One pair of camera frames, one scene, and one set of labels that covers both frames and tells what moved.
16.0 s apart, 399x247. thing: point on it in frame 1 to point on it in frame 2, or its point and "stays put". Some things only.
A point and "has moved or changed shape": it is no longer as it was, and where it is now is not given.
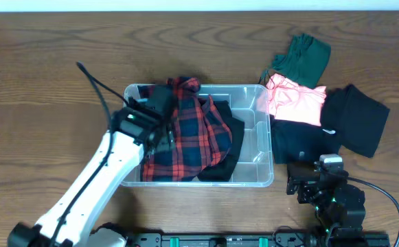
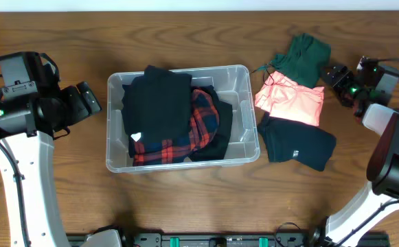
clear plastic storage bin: [223, 136] has moved or changed shape
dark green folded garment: [305, 60] stays put
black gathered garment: [222, 169] to [219, 149]
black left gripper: [165, 138] to [83, 101]
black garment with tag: [357, 120] to [156, 105]
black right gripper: [309, 182] to [336, 81]
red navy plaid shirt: [201, 137] has moved or changed shape
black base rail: [259, 240] stays put
